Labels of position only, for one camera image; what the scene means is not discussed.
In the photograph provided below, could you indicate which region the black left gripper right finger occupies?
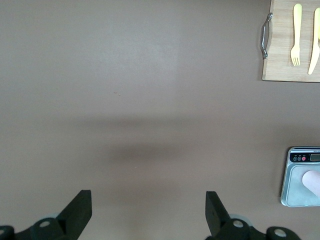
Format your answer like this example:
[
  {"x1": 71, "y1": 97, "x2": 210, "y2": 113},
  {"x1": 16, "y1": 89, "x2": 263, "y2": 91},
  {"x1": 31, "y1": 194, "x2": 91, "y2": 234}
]
[{"x1": 204, "y1": 190, "x2": 301, "y2": 240}]

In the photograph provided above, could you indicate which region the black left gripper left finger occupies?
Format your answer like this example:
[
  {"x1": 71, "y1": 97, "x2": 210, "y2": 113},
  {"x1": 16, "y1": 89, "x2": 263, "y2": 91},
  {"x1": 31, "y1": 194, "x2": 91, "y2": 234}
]
[{"x1": 0, "y1": 189, "x2": 93, "y2": 240}]

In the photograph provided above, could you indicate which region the pink plastic cup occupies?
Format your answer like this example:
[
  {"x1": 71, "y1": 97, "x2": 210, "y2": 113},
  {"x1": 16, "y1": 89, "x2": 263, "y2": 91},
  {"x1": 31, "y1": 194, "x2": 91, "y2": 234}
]
[{"x1": 301, "y1": 169, "x2": 320, "y2": 197}]

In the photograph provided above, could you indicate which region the silver digital kitchen scale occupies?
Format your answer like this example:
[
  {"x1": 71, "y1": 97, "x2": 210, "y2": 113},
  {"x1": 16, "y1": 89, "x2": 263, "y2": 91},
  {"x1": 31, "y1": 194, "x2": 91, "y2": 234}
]
[{"x1": 280, "y1": 146, "x2": 320, "y2": 208}]

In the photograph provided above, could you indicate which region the wooden cutting board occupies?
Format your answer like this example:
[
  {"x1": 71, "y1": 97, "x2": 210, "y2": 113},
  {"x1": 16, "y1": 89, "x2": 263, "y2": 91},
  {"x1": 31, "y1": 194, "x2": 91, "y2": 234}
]
[{"x1": 260, "y1": 0, "x2": 320, "y2": 84}]

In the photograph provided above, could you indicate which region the yellow plastic knife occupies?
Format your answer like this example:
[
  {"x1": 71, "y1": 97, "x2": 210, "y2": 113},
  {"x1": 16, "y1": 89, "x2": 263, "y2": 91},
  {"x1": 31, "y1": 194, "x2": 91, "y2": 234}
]
[{"x1": 307, "y1": 7, "x2": 320, "y2": 76}]

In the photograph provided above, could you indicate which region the yellow plastic fork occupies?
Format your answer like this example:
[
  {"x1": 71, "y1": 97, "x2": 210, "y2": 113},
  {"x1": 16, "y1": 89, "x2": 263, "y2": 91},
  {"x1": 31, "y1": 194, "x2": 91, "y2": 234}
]
[{"x1": 289, "y1": 3, "x2": 303, "y2": 68}]

